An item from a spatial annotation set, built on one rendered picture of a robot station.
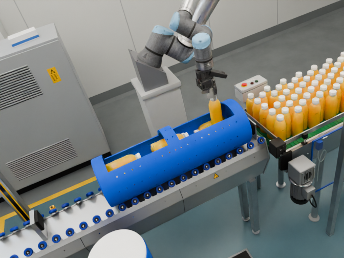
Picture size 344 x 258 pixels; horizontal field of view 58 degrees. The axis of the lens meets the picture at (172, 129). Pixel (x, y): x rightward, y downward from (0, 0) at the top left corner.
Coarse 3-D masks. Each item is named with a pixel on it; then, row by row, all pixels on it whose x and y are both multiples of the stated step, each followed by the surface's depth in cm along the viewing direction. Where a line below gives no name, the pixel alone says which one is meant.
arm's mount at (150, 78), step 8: (136, 56) 230; (136, 64) 220; (144, 64) 222; (136, 72) 244; (144, 72) 225; (152, 72) 227; (160, 72) 229; (144, 80) 228; (152, 80) 230; (160, 80) 233; (144, 88) 232; (152, 88) 234
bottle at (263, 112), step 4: (268, 108) 192; (260, 112) 193; (264, 112) 191; (268, 112) 191; (260, 116) 194; (264, 116) 192; (260, 120) 197; (264, 120) 194; (264, 124) 196; (260, 128) 201; (264, 132) 200
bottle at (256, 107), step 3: (255, 105) 197; (258, 105) 196; (252, 108) 200; (255, 108) 198; (258, 108) 197; (252, 111) 202; (255, 111) 198; (258, 111) 198; (255, 114) 200; (258, 114) 199; (255, 117) 202; (258, 117) 201; (258, 120) 202; (258, 126) 206
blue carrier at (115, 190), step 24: (192, 120) 190; (240, 120) 172; (144, 144) 185; (168, 144) 165; (192, 144) 166; (216, 144) 170; (240, 144) 178; (96, 168) 160; (120, 168) 159; (144, 168) 161; (168, 168) 165; (192, 168) 175; (120, 192) 160
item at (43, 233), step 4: (32, 212) 166; (36, 212) 166; (32, 216) 164; (36, 216) 164; (40, 216) 169; (32, 220) 162; (36, 220) 162; (40, 220) 166; (32, 224) 160; (36, 224) 162; (40, 224) 163; (44, 224) 174; (36, 228) 162; (40, 228) 164; (44, 228) 166; (36, 232) 164; (40, 232) 165; (44, 232) 168; (40, 236) 166; (44, 236) 167; (44, 240) 169
